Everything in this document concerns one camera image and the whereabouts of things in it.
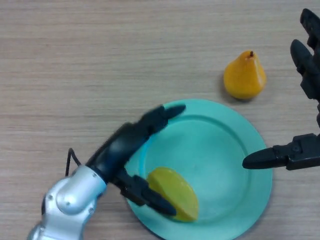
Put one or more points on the green plate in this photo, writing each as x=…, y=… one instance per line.
x=200, y=170

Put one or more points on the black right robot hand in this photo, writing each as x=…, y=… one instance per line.
x=307, y=75

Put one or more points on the yellow starfruit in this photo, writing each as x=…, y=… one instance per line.
x=180, y=195

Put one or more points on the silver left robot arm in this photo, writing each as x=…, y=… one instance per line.
x=67, y=202

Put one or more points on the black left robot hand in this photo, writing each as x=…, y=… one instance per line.
x=125, y=150

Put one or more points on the orange pear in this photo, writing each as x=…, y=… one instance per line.
x=244, y=77

